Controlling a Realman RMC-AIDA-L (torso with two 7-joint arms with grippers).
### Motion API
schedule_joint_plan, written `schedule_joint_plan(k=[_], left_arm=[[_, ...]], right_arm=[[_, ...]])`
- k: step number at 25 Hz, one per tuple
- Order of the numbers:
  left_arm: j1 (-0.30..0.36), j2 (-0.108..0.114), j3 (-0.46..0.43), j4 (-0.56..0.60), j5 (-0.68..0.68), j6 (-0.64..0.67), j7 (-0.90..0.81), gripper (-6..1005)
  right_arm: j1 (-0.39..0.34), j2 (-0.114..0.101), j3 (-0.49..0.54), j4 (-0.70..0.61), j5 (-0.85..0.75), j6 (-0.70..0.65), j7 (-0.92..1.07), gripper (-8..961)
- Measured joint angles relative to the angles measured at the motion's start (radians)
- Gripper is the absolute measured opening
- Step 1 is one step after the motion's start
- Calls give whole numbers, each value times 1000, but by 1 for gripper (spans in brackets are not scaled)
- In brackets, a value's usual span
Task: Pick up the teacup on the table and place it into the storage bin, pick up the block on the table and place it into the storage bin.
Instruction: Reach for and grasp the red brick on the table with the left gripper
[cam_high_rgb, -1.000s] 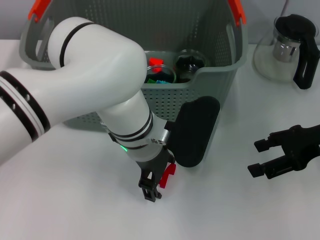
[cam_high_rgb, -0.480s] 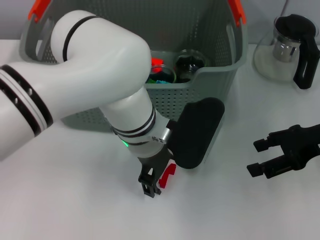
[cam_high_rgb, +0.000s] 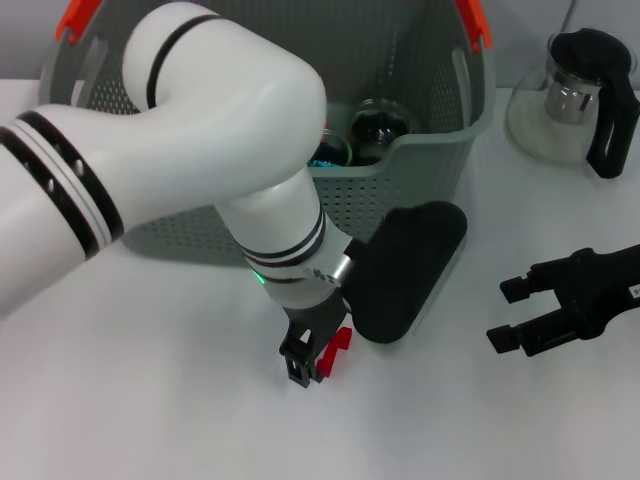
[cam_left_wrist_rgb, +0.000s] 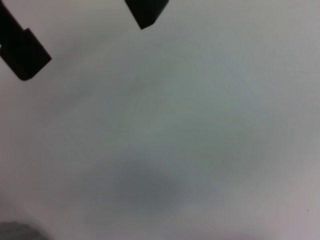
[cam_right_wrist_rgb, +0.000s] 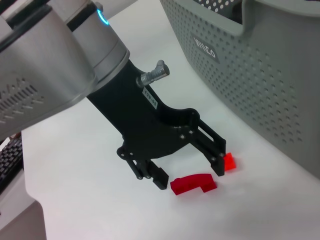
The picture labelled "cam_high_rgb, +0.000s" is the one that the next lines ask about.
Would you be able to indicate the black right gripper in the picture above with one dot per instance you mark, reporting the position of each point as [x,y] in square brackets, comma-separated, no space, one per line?
[595,290]

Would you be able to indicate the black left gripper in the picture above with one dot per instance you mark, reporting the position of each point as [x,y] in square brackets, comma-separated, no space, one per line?
[320,322]

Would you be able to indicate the dark red curved brick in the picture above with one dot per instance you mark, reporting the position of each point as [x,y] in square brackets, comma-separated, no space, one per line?
[336,352]

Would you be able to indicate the glass teacup black sleeve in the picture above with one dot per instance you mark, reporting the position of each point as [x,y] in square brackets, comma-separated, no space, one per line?
[380,127]
[341,146]

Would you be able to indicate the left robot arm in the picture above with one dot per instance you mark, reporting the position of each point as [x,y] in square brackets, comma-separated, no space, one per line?
[225,125]

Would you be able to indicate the grey perforated storage bin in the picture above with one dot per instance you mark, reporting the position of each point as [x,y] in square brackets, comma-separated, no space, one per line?
[425,190]

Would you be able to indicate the glass pitcher black lid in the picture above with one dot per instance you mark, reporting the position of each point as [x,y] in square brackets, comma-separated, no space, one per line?
[590,55]

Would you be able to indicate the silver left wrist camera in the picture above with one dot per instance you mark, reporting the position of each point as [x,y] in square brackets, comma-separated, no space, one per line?
[410,270]

